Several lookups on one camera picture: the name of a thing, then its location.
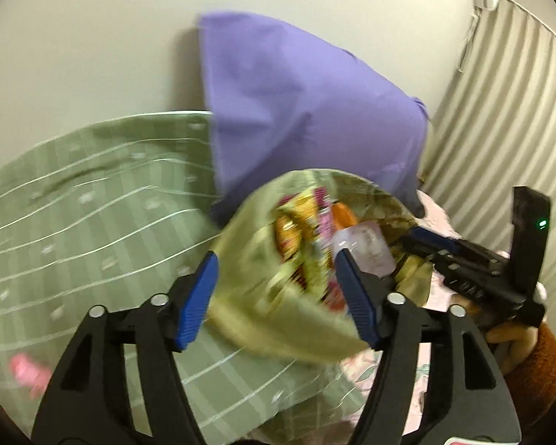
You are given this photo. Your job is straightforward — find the pink caterpillar toy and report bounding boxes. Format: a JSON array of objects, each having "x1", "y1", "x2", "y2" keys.
[{"x1": 9, "y1": 353, "x2": 52, "y2": 397}]

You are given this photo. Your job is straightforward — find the green checked tablecloth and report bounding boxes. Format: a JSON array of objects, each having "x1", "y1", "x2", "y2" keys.
[{"x1": 0, "y1": 110, "x2": 367, "y2": 443}]

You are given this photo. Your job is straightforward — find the person's right hand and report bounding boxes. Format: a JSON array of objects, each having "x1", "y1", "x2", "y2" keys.
[{"x1": 463, "y1": 300, "x2": 541, "y2": 375}]

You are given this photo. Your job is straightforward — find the striped curtain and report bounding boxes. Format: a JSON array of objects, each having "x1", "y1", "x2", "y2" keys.
[{"x1": 419, "y1": 0, "x2": 556, "y2": 260}]

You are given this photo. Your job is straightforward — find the pink white wrapper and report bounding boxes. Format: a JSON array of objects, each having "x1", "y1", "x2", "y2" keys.
[{"x1": 316, "y1": 187, "x2": 338, "y2": 253}]

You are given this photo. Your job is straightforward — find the small pink bottle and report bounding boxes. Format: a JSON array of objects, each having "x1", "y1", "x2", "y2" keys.
[{"x1": 332, "y1": 222, "x2": 396, "y2": 275}]

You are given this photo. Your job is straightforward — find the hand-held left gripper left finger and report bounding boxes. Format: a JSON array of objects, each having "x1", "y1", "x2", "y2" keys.
[{"x1": 30, "y1": 250, "x2": 219, "y2": 445}]

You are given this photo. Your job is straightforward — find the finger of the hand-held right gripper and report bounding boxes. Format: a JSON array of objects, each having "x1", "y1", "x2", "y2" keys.
[
  {"x1": 401, "y1": 225, "x2": 513, "y2": 270},
  {"x1": 433, "y1": 258, "x2": 507, "y2": 296}
]

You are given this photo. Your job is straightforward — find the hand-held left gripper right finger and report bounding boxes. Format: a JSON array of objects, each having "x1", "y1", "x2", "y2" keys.
[{"x1": 334, "y1": 245, "x2": 523, "y2": 445}]

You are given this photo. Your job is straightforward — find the purple pillow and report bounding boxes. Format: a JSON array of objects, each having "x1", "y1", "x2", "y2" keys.
[{"x1": 197, "y1": 11, "x2": 431, "y2": 223}]

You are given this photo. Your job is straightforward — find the person's right forearm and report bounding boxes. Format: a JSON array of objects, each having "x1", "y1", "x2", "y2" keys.
[{"x1": 505, "y1": 322, "x2": 556, "y2": 427}]

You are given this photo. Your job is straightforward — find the white cord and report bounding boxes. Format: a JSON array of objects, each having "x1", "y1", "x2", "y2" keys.
[{"x1": 456, "y1": 9, "x2": 480, "y2": 72}]

